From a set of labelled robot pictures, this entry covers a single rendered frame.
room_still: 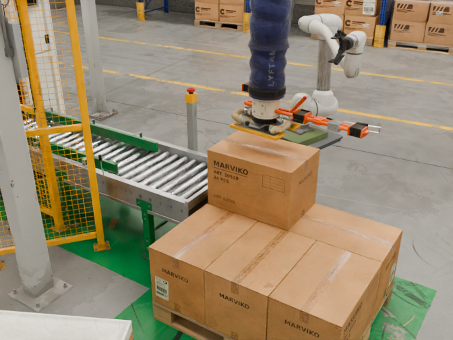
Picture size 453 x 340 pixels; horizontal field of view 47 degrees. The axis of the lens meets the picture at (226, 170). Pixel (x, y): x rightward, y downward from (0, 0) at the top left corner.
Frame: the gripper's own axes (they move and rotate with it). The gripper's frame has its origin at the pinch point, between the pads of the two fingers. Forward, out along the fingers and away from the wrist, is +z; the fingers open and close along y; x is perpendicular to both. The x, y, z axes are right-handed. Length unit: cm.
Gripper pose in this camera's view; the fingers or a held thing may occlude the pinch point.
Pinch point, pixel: (332, 50)
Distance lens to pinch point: 315.0
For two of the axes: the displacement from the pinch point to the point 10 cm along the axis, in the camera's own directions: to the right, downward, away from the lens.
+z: -5.9, 3.6, -7.2
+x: -8.1, -2.7, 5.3
